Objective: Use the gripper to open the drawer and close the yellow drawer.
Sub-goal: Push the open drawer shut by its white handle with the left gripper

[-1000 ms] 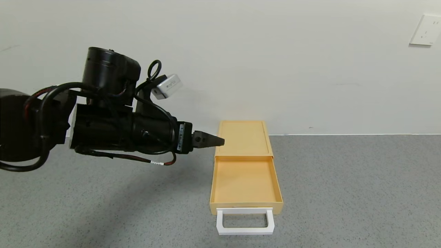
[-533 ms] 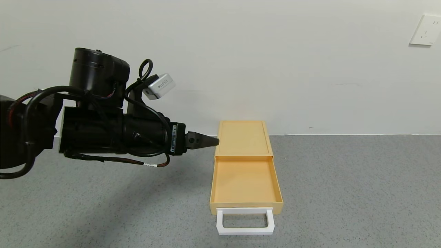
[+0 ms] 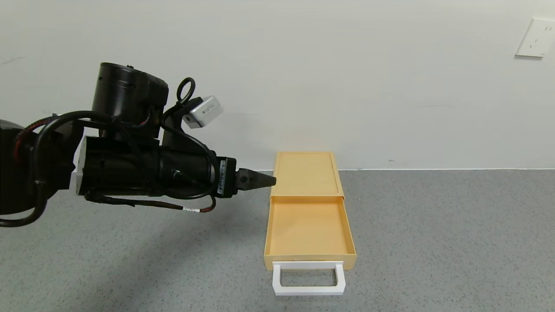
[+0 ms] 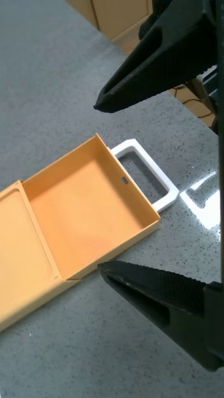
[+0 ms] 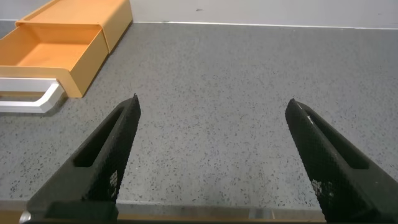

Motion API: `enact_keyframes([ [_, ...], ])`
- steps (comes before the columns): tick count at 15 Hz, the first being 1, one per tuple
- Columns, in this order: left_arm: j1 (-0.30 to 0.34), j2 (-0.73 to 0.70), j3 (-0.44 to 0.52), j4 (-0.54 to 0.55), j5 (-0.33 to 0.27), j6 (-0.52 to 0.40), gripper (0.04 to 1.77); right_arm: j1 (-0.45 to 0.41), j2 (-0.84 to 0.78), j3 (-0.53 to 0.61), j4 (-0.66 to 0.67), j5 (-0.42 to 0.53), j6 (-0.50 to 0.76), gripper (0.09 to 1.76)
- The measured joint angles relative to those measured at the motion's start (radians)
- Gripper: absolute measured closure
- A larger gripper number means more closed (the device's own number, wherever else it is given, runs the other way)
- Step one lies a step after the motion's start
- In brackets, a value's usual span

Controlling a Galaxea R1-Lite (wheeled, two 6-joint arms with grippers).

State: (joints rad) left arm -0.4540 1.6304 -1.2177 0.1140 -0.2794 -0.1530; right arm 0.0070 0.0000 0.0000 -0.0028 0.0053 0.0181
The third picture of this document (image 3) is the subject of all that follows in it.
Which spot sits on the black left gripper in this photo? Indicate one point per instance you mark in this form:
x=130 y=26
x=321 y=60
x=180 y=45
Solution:
x=226 y=176

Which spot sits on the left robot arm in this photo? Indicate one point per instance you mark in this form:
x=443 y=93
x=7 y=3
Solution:
x=125 y=95

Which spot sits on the yellow drawer case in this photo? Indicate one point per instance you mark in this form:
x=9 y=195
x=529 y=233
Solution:
x=305 y=173

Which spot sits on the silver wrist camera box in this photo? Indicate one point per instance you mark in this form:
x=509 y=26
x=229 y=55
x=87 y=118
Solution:
x=204 y=112

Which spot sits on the white wall outlet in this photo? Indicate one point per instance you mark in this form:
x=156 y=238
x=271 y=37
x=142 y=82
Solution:
x=537 y=38

